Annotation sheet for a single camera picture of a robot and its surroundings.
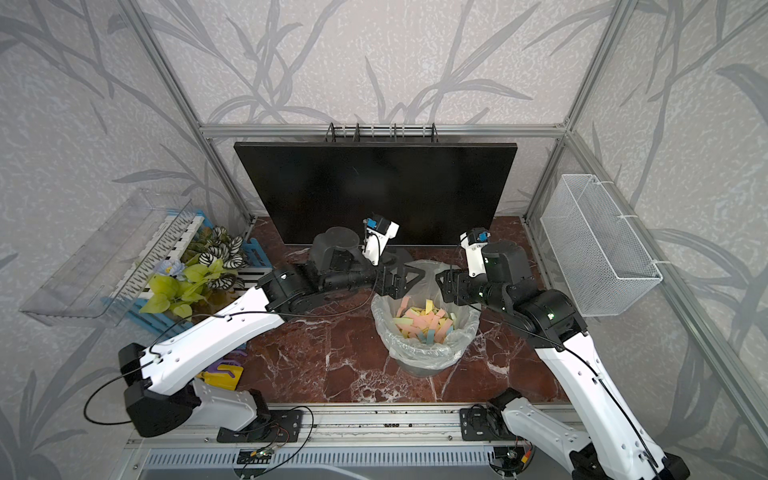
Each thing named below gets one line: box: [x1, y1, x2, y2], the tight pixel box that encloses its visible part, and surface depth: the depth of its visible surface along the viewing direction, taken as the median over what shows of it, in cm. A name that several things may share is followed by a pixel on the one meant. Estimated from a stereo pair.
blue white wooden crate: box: [101, 210, 273, 328], surface depth 71 cm
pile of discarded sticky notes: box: [393, 296, 457, 345], surface depth 86 cm
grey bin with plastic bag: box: [371, 260, 481, 377], surface depth 64 cm
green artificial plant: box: [140, 225, 248, 322], surface depth 75 cm
